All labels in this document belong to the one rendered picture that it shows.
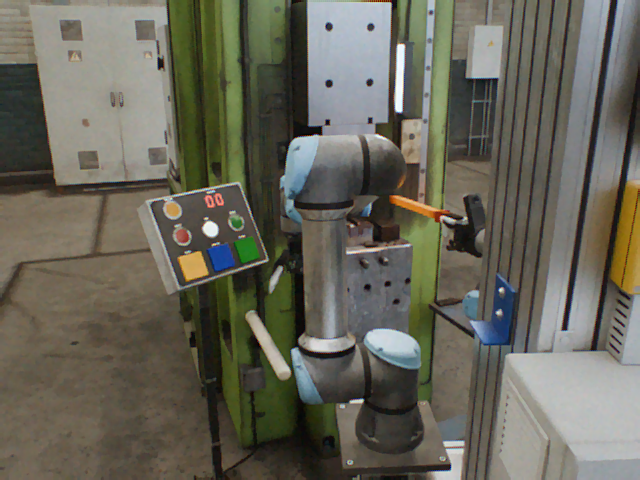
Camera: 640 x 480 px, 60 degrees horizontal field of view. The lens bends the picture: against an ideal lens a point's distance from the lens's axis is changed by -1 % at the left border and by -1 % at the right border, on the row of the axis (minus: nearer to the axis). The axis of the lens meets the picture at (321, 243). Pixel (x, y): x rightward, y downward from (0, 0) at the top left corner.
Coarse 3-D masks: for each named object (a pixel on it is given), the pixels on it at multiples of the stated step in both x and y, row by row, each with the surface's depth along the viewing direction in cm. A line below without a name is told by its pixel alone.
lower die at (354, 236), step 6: (360, 222) 213; (366, 222) 213; (348, 228) 208; (354, 228) 209; (360, 228) 210; (366, 228) 211; (348, 234) 209; (354, 234) 210; (360, 234) 211; (366, 234) 212; (348, 240) 210; (354, 240) 211; (360, 240) 212; (366, 240) 213; (348, 246) 211
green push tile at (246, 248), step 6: (240, 240) 179; (246, 240) 180; (252, 240) 182; (240, 246) 178; (246, 246) 180; (252, 246) 181; (240, 252) 178; (246, 252) 179; (252, 252) 181; (258, 252) 182; (240, 258) 177; (246, 258) 179; (252, 258) 180; (258, 258) 182
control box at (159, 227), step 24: (192, 192) 174; (216, 192) 179; (240, 192) 185; (144, 216) 167; (168, 216) 166; (192, 216) 172; (216, 216) 177; (240, 216) 182; (168, 240) 164; (192, 240) 169; (216, 240) 174; (168, 264) 163; (240, 264) 177; (168, 288) 166
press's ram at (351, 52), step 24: (312, 0) 179; (312, 24) 181; (336, 24) 184; (360, 24) 186; (384, 24) 189; (312, 48) 183; (336, 48) 186; (360, 48) 189; (384, 48) 192; (312, 72) 186; (336, 72) 189; (360, 72) 192; (384, 72) 195; (312, 96) 188; (336, 96) 191; (360, 96) 194; (384, 96) 197; (312, 120) 191; (336, 120) 194; (360, 120) 197; (384, 120) 200
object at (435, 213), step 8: (392, 200) 201; (400, 200) 195; (408, 200) 193; (408, 208) 190; (416, 208) 185; (424, 208) 180; (432, 208) 179; (432, 216) 176; (448, 216) 168; (456, 216) 166
